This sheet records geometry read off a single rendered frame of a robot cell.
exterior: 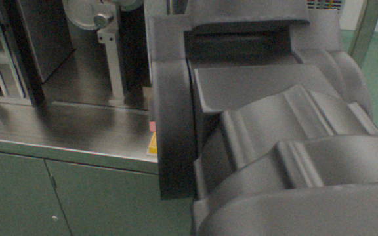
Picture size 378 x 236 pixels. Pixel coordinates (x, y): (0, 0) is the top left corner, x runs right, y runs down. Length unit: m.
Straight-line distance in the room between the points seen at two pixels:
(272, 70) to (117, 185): 0.96
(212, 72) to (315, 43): 0.07
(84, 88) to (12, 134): 0.28
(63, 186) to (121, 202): 0.19
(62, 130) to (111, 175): 0.19
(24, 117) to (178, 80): 1.02
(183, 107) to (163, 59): 0.03
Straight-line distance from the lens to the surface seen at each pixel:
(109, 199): 1.16
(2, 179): 1.31
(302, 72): 0.16
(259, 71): 0.15
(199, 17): 0.18
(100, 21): 0.99
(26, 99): 1.21
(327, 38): 0.20
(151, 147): 0.93
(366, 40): 1.60
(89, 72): 1.32
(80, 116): 1.11
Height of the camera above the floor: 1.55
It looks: 39 degrees down
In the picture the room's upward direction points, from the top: straight up
